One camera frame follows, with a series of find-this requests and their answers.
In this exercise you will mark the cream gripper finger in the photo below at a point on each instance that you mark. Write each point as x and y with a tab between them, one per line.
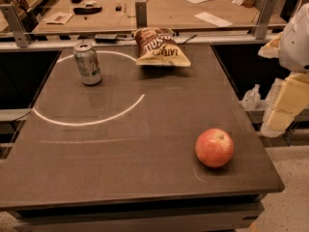
285	100
271	49

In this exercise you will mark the brown chip bag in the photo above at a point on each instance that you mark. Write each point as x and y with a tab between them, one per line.
158	48

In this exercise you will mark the silver green 7up can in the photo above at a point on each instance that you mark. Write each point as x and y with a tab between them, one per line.
87	63

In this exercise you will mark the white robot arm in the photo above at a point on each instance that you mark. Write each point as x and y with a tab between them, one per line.
294	44

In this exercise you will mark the clear plastic bottle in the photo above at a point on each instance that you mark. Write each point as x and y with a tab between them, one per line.
251	98

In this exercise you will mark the white paper sheet near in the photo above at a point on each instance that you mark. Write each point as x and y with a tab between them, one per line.
213	20

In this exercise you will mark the wooden background table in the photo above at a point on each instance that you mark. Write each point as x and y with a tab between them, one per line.
174	14

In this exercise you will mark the red apple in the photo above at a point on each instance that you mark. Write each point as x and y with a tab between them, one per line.
214	148

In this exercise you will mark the black tool on table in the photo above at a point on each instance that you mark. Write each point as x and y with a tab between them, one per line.
87	10

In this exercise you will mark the small paper card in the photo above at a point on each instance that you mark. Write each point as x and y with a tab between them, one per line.
58	18

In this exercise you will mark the right metal bracket post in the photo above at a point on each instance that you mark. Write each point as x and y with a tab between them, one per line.
260	29

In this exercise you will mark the metal bracket post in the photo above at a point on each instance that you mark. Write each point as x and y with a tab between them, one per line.
260	29
22	39
141	14

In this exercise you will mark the middle metal bracket post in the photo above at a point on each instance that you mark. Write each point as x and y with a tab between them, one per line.
141	14

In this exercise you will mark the left metal bracket post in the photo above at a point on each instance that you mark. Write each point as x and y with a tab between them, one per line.
22	39

